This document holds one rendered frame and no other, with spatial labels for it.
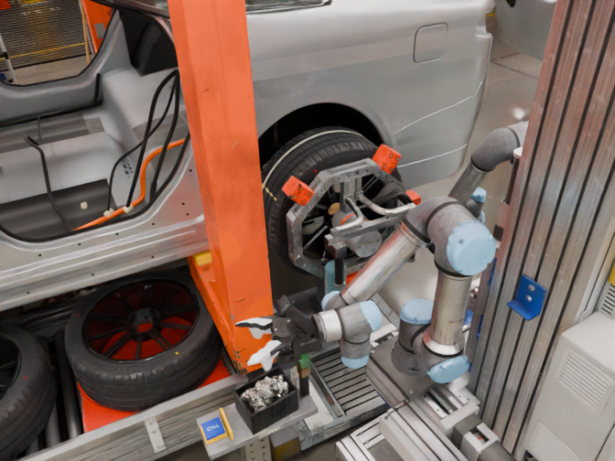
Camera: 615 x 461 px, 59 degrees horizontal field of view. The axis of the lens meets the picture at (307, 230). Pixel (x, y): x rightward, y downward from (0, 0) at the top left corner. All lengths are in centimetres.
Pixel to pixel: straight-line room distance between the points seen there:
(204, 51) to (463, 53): 145
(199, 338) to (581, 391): 148
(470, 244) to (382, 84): 125
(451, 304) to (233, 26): 89
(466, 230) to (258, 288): 86
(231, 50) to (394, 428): 120
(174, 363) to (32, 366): 57
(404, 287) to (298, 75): 159
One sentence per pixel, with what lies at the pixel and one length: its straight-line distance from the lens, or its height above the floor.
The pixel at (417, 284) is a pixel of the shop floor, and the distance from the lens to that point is 333.
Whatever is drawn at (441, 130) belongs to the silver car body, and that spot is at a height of 103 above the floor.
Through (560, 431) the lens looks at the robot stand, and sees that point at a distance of 164.
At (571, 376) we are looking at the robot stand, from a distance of 149.
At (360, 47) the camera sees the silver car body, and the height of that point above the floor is 151.
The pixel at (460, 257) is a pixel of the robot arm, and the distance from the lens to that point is 130.
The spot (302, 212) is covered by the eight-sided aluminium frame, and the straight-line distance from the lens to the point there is 215.
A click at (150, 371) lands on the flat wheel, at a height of 50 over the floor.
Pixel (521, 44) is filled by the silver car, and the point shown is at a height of 85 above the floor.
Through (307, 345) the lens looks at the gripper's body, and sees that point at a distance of 136.
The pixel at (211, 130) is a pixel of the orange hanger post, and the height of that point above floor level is 155.
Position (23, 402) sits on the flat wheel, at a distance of 243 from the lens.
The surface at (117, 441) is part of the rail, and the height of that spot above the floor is 33.
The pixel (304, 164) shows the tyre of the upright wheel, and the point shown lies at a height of 114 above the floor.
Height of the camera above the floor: 221
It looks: 36 degrees down
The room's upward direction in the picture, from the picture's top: 2 degrees counter-clockwise
